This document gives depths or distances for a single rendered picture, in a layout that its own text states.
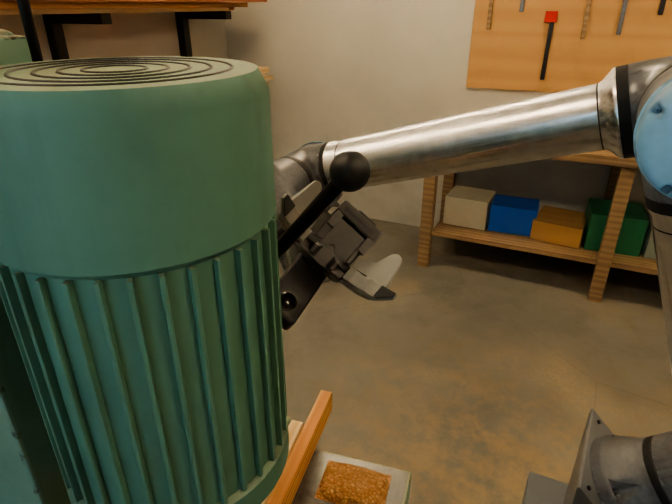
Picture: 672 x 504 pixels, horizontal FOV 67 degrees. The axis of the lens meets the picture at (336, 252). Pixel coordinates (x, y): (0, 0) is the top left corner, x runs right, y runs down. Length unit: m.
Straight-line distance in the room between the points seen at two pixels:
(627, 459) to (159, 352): 0.90
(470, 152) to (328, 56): 3.21
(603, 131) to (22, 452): 0.69
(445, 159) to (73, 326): 0.59
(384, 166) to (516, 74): 2.77
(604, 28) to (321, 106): 1.91
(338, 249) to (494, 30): 3.02
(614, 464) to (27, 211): 0.98
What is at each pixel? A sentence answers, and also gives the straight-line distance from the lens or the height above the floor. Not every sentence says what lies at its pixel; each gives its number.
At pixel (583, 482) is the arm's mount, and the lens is 1.04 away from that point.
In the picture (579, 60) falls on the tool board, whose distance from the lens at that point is 3.50.
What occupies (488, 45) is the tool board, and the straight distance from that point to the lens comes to 3.54.
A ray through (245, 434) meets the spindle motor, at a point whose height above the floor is 1.27.
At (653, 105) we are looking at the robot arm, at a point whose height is 1.45.
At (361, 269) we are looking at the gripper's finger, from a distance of 0.58.
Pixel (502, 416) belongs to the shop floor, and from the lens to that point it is 2.31.
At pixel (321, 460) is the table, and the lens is 0.85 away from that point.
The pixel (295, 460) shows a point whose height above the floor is 0.94.
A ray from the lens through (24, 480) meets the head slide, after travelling 0.49.
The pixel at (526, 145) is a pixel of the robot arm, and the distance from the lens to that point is 0.74.
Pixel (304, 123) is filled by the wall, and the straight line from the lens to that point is 4.08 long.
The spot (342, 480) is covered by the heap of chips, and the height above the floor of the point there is 0.92.
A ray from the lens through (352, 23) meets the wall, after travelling 3.82.
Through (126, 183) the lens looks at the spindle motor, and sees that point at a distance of 0.26.
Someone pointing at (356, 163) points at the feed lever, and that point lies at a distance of 0.42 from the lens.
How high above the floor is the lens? 1.54
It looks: 26 degrees down
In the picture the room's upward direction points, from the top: straight up
